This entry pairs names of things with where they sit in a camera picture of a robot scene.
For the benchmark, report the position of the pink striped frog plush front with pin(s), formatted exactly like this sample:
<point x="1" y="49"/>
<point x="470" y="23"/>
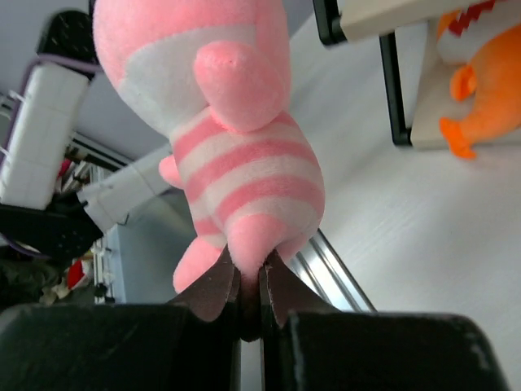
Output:
<point x="214" y="78"/>

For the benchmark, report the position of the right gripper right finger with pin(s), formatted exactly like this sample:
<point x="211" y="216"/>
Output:
<point x="307" y="344"/>

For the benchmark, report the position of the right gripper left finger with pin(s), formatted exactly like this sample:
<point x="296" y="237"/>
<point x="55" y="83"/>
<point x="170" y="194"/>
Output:
<point x="188" y="343"/>

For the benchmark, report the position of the beige three-tier shelf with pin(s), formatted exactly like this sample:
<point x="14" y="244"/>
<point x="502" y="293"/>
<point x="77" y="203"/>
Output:
<point x="388" y="72"/>

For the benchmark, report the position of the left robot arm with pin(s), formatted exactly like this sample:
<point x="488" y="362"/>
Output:
<point x="34" y="217"/>

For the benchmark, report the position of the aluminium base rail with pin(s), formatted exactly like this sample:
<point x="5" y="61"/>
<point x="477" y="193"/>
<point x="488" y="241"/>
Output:
<point x="320" y="267"/>

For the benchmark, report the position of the orange shark plush under shelf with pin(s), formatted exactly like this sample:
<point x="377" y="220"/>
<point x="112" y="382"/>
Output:
<point x="483" y="42"/>

